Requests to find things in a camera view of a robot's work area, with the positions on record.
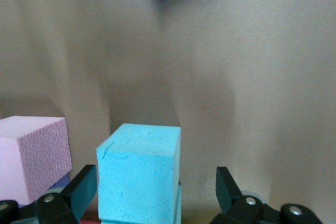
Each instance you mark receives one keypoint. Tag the crimson foam cube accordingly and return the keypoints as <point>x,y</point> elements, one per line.
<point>90,222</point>

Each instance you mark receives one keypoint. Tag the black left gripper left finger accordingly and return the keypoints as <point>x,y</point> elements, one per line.
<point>78,195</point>

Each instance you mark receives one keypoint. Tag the brown paper table cover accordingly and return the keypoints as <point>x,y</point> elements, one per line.
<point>236,77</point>

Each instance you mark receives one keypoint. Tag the cyan foam cube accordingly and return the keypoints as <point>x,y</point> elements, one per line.
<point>178,203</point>
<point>136,174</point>

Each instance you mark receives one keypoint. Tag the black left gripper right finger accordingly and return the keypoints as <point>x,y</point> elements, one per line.
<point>231,197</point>

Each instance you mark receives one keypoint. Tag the blue-violet foam cube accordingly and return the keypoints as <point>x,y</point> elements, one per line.
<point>59,182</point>

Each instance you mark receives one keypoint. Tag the pink foam cube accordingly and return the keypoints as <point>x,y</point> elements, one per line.
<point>31,155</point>

